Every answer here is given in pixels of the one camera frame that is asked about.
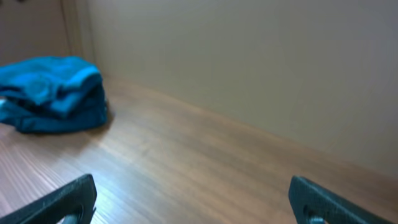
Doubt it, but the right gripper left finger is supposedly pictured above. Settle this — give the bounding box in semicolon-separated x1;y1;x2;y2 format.
1;174;97;224

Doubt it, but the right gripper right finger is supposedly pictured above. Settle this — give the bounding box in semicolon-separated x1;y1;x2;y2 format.
289;175;391;224

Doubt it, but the blue polo shirt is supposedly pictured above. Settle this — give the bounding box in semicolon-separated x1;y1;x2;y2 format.
1;57;108;134

